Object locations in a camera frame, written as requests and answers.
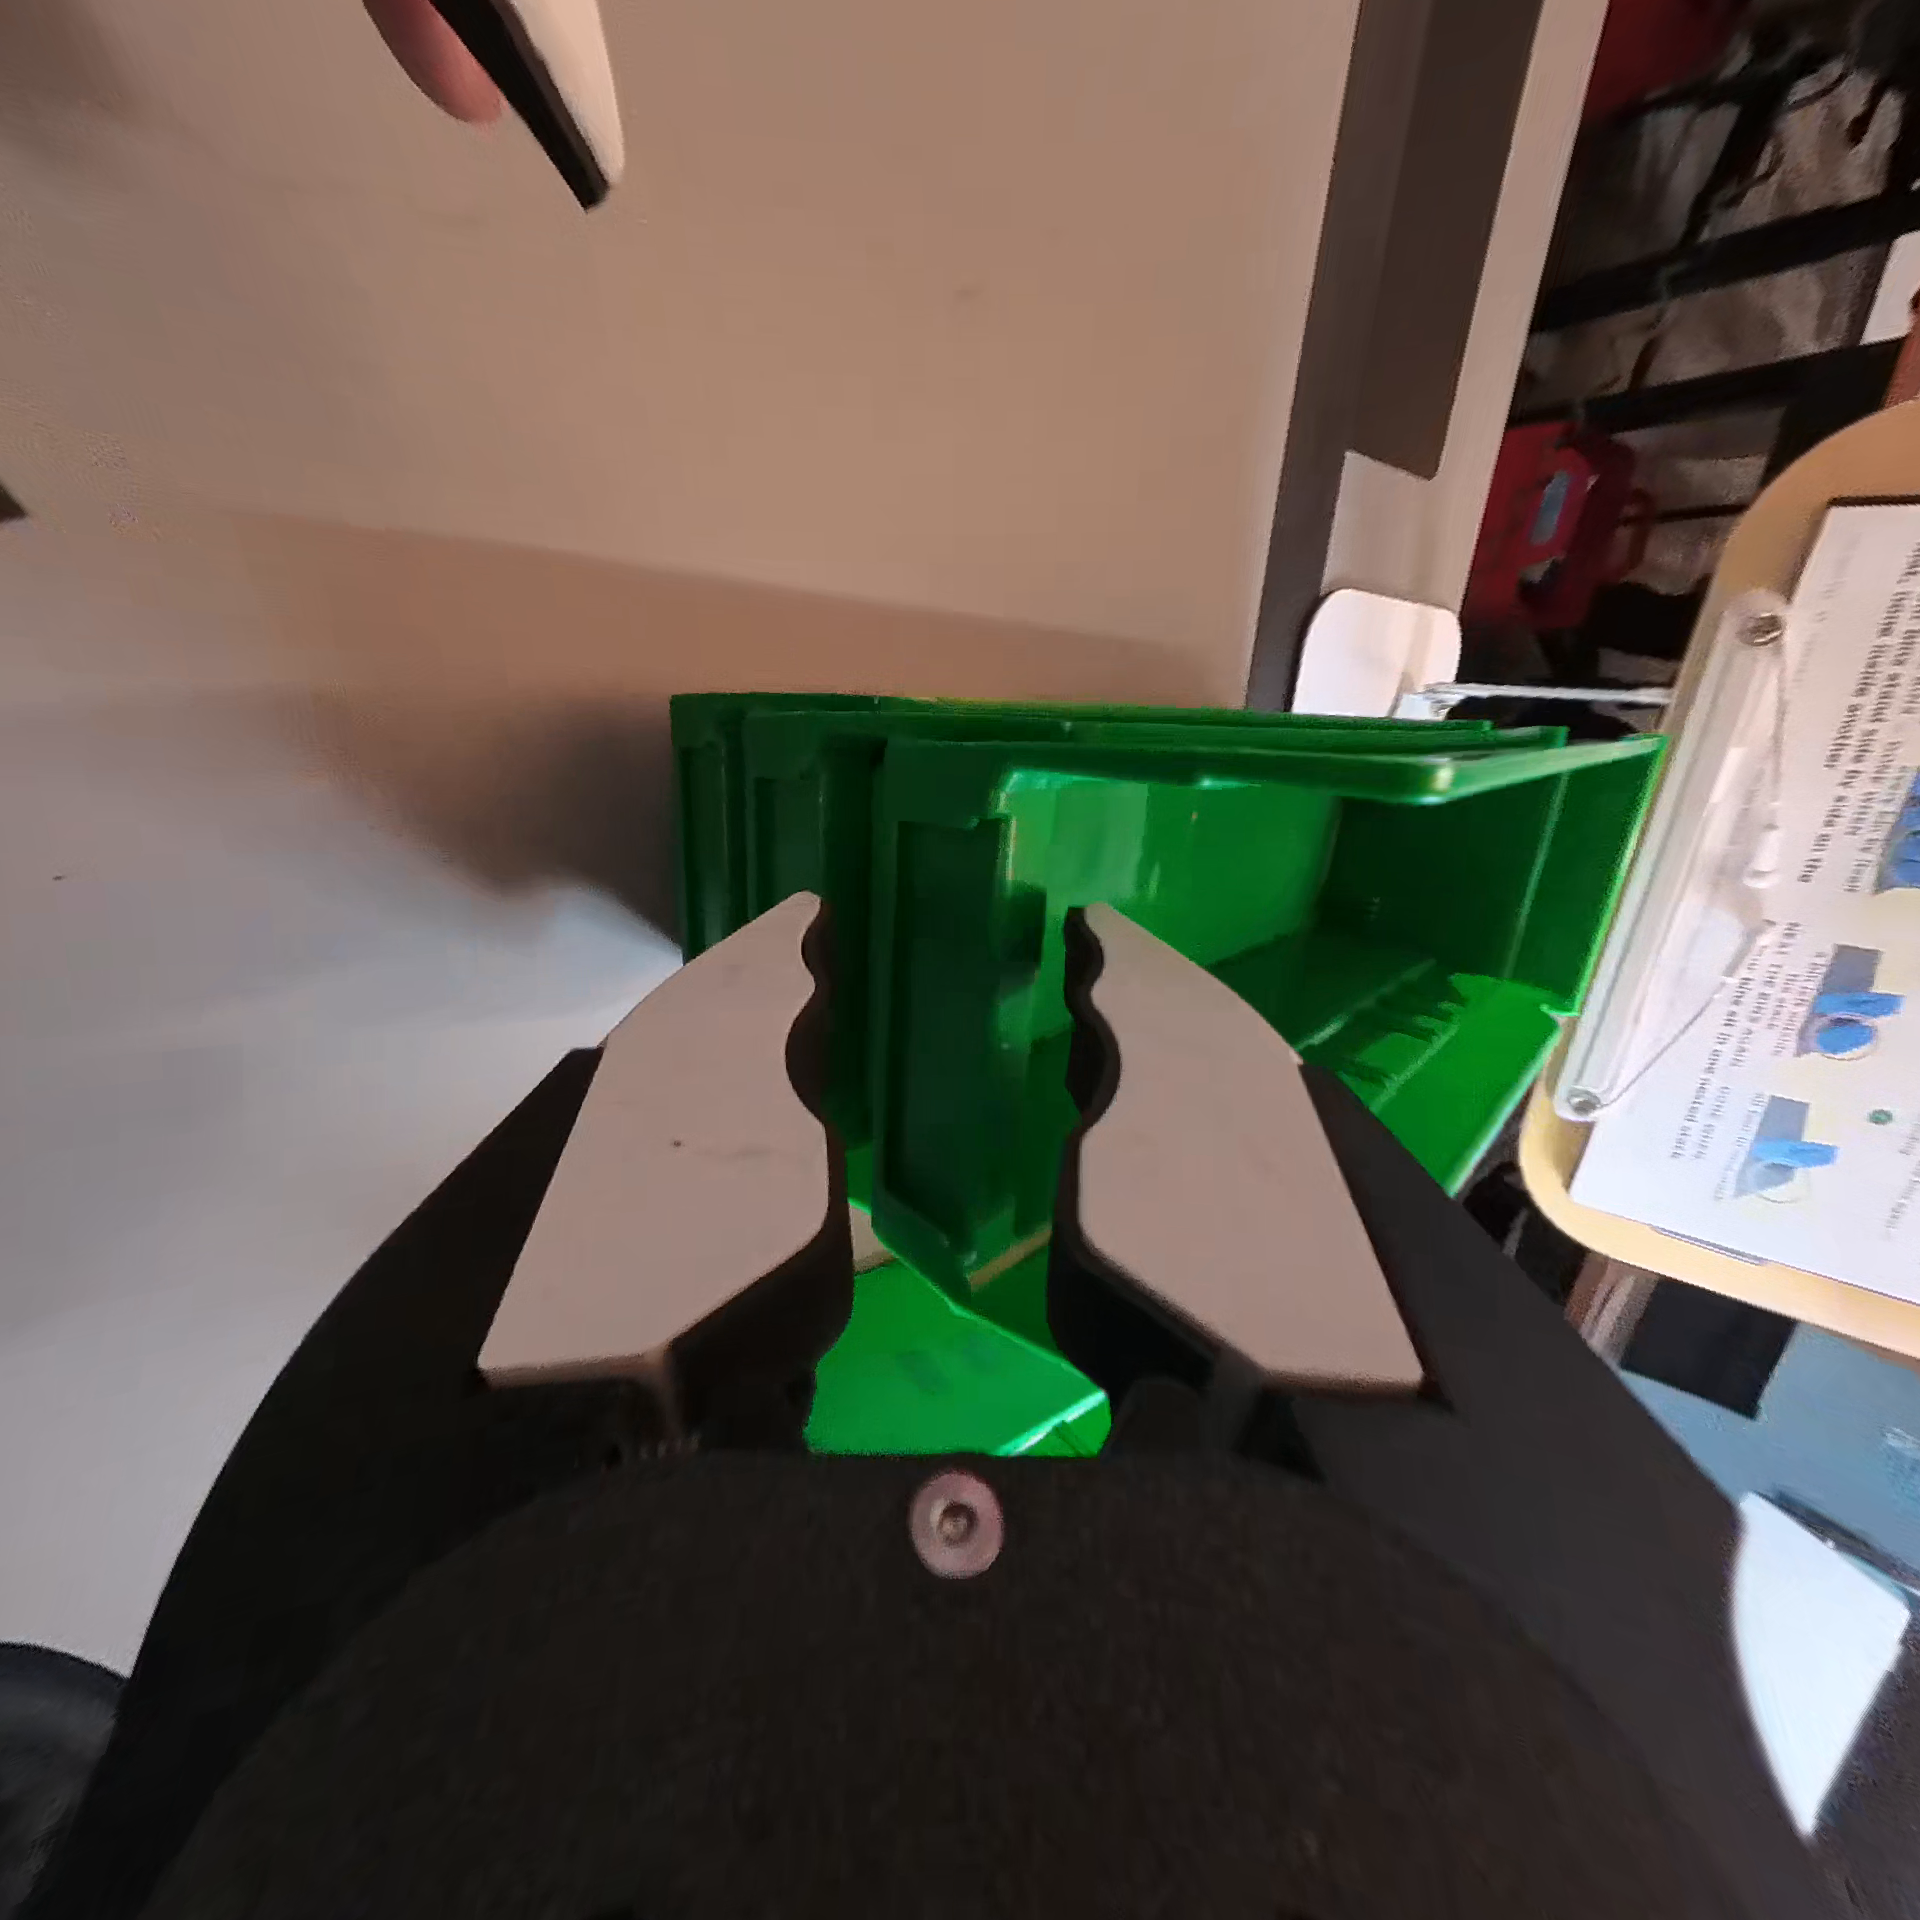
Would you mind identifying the red bag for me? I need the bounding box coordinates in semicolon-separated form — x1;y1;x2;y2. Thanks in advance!
1469;422;1641;635

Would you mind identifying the person's left hand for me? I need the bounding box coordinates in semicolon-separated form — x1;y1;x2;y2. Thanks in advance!
368;0;512;126

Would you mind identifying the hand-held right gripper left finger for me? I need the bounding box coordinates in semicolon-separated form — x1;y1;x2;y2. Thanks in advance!
479;891;848;1434

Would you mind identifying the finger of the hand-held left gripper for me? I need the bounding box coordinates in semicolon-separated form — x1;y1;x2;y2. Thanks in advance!
433;0;626;215

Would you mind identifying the white instruction sheet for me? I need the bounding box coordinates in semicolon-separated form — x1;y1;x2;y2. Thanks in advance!
1569;503;1920;1307

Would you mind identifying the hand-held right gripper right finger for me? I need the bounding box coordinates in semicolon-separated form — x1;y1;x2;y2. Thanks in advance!
1045;902;1426;1444

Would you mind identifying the white desk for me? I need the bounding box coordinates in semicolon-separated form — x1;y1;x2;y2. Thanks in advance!
0;0;1547;1666

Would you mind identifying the wooden display board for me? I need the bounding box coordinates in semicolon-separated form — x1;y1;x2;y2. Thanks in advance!
1519;398;1920;1359

